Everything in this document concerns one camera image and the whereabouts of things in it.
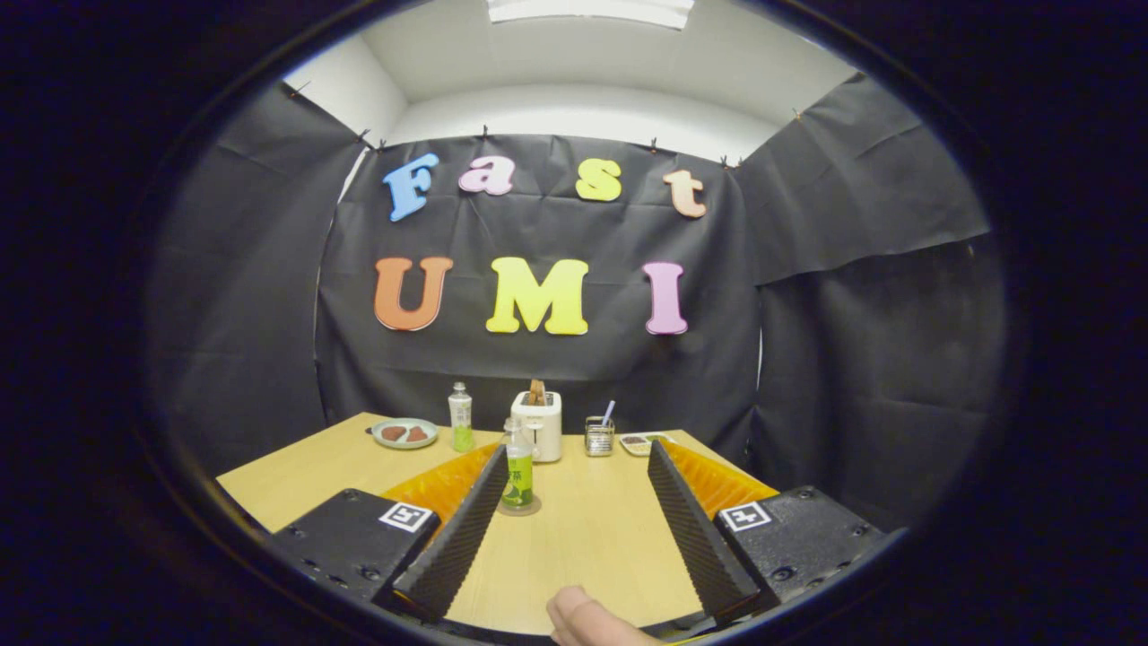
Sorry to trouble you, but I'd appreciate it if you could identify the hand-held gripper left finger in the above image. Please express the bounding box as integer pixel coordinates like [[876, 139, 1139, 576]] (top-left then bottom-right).
[[269, 442, 509, 624]]

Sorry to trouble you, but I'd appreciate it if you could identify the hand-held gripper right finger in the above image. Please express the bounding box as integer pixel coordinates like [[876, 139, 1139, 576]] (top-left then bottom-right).
[[648, 440, 889, 622]]

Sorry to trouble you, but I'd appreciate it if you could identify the clear juice bottle green label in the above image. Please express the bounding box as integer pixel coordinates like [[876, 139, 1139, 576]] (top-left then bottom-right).
[[500, 417, 536, 512]]

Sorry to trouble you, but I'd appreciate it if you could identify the slim white green bottle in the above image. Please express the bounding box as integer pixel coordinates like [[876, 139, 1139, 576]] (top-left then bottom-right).
[[448, 381, 474, 453]]

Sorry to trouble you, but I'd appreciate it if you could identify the wooden table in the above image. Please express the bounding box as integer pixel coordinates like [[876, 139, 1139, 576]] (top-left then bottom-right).
[[216, 412, 781, 636]]

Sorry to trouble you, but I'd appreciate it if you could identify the grey round plate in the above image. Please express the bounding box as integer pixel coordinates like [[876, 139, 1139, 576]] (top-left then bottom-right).
[[370, 418, 439, 450]]

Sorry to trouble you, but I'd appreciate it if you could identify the white toaster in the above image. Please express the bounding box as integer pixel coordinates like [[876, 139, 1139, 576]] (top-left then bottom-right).
[[510, 391, 563, 464]]

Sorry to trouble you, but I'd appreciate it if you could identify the ceiling light panel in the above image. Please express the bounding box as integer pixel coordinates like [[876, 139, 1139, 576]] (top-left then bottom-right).
[[487, 0, 696, 31]]

